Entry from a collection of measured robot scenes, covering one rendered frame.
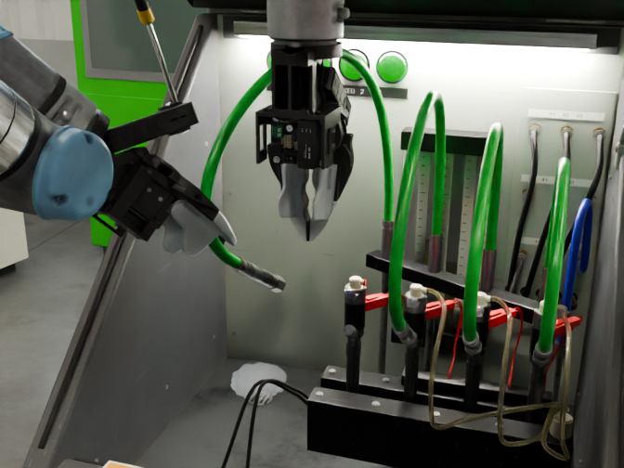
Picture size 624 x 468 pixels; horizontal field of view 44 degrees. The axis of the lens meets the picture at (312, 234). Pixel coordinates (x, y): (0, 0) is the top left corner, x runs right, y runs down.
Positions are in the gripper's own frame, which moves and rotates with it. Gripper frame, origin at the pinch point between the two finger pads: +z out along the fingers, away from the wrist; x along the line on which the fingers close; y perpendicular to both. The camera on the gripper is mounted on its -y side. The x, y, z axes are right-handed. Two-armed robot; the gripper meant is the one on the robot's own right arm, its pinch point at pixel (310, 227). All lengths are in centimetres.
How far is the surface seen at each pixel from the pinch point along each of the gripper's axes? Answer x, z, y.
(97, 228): -199, 107, -259
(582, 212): 29.5, 4.4, -30.2
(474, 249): 17.8, 0.3, 0.3
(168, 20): -149, -1, -256
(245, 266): -9.5, 7.3, -4.0
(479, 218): 17.9, -2.5, -1.4
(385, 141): 1.4, -2.9, -32.0
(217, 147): -11.2, -7.9, -0.9
